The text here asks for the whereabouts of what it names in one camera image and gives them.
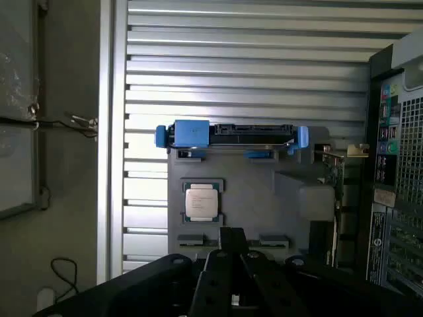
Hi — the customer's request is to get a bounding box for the silver CPU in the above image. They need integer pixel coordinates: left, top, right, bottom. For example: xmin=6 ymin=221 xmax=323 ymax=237
xmin=184 ymin=187 xmax=219 ymax=222

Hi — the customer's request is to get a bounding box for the thin black cable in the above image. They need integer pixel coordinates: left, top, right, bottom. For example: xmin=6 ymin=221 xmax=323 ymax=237
xmin=50 ymin=258 xmax=80 ymax=300

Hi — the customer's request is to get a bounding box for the disk in blue caddy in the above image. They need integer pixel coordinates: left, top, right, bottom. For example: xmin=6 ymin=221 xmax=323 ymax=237
xmin=154 ymin=120 xmax=310 ymax=157

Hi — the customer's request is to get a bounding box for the small white plug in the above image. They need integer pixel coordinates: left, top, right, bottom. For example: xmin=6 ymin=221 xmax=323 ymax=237
xmin=36 ymin=287 xmax=56 ymax=312

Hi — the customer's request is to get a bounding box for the metal table clamp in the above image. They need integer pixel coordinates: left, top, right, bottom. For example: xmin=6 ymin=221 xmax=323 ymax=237
xmin=62 ymin=112 xmax=99 ymax=139

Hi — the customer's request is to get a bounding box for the green graphics card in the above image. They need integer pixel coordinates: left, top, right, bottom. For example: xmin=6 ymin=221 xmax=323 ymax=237
xmin=313 ymin=142 xmax=370 ymax=269

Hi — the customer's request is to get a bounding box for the grey framed panel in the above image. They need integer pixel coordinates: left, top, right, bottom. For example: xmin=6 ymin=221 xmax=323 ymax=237
xmin=0 ymin=0 xmax=50 ymax=221

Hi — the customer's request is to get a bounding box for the grey parts rack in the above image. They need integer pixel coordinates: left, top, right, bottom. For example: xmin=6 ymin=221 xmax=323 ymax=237
xmin=166 ymin=124 xmax=345 ymax=264

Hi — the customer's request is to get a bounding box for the black open PC case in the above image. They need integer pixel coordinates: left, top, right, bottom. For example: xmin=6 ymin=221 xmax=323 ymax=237
xmin=364 ymin=28 xmax=423 ymax=298

